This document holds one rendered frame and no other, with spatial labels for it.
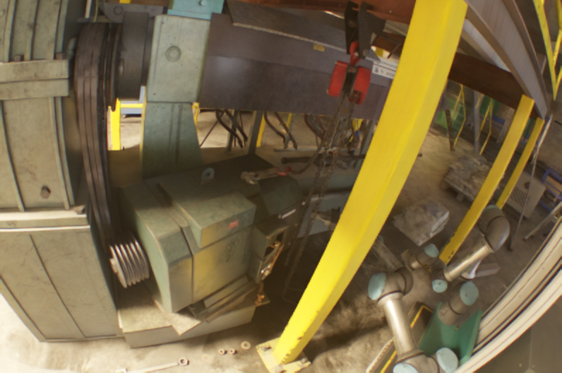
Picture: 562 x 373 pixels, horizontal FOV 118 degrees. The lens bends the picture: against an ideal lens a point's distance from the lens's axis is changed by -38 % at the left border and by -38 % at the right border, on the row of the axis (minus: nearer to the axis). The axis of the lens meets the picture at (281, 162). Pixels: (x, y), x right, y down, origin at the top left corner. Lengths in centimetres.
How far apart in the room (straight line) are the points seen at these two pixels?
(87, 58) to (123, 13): 51
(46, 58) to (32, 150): 28
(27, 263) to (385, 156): 125
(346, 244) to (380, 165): 27
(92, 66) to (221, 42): 73
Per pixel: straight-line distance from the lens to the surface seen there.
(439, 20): 67
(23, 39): 86
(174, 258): 89
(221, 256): 104
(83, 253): 107
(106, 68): 79
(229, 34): 136
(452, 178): 465
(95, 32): 84
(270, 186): 119
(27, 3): 88
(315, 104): 169
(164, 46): 132
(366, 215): 76
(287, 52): 150
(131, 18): 124
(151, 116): 140
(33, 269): 120
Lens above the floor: 146
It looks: 26 degrees down
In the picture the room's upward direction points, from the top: 15 degrees clockwise
